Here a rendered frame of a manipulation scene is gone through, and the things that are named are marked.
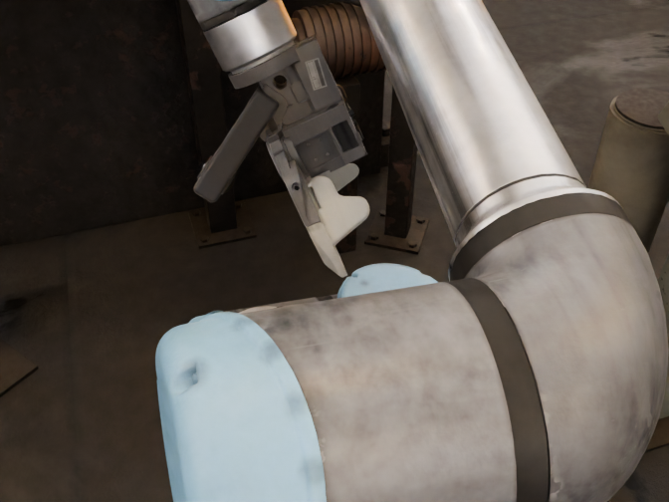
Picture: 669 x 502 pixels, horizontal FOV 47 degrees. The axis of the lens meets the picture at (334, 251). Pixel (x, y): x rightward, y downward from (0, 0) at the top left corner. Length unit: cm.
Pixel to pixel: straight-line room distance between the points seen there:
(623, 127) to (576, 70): 126
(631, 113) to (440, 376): 92
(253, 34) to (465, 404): 45
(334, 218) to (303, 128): 9
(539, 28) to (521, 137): 225
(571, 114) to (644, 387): 189
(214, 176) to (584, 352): 47
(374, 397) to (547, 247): 12
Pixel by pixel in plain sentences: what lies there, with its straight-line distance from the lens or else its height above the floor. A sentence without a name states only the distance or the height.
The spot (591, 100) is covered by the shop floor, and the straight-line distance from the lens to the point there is 229.
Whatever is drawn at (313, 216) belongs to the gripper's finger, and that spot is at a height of 67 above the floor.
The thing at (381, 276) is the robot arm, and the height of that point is 58.
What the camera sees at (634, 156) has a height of 47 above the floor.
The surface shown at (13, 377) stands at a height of 1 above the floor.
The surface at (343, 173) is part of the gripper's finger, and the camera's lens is 80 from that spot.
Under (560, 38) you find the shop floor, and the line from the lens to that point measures 261.
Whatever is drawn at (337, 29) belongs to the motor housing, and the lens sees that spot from 137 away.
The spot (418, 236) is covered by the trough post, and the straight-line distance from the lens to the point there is 169.
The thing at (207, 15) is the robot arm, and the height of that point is 82.
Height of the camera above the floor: 110
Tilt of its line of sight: 41 degrees down
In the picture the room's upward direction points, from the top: straight up
